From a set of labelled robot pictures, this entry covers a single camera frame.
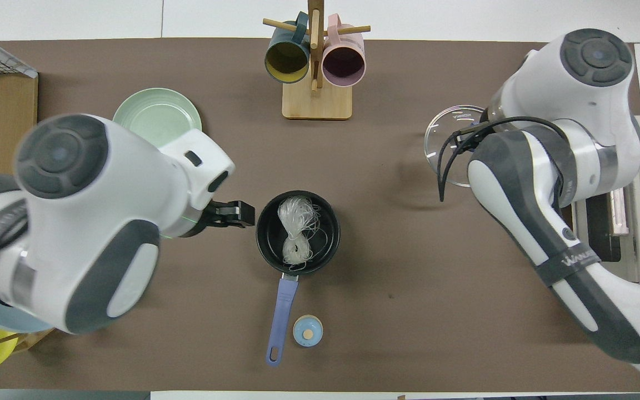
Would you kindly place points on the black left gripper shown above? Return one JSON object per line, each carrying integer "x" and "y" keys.
{"x": 209, "y": 218}

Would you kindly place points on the white vermicelli bundle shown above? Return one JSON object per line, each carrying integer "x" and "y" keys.
{"x": 296, "y": 228}

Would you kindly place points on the glass lid with blue knob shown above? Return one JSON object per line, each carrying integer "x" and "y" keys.
{"x": 450, "y": 144}

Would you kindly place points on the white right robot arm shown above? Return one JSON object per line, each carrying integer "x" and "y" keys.
{"x": 575, "y": 100}

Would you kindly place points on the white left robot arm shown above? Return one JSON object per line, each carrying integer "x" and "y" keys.
{"x": 75, "y": 222}

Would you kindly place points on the light green plate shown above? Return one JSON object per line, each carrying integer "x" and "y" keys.
{"x": 153, "y": 116}

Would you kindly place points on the wooden plate rack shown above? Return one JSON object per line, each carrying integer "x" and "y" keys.
{"x": 28, "y": 338}

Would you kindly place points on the light blue plate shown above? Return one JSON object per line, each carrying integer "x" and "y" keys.
{"x": 11, "y": 321}

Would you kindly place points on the small blue round cap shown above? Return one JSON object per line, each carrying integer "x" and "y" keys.
{"x": 308, "y": 331}

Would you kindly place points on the wooden mug tree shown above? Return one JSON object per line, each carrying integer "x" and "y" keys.
{"x": 317, "y": 100}

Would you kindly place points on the dark teal mug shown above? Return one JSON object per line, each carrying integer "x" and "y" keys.
{"x": 286, "y": 61}

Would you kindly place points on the pink mug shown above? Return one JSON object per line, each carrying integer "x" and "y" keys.
{"x": 344, "y": 65}

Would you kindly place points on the brown table mat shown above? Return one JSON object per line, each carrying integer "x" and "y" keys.
{"x": 409, "y": 278}

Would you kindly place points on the brown cork board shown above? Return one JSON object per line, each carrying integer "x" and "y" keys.
{"x": 9, "y": 122}

